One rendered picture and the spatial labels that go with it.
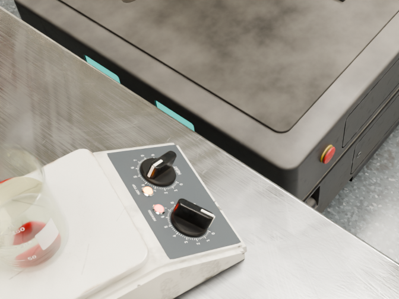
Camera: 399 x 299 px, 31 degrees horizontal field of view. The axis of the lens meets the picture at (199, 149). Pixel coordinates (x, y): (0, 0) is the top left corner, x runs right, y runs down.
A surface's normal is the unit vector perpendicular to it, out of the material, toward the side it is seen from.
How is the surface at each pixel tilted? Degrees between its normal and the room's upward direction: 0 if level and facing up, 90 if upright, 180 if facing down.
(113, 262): 0
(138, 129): 0
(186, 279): 90
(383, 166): 0
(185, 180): 30
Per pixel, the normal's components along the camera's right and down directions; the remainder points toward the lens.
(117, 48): -0.08, -0.56
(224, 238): 0.36, -0.71
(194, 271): 0.49, 0.70
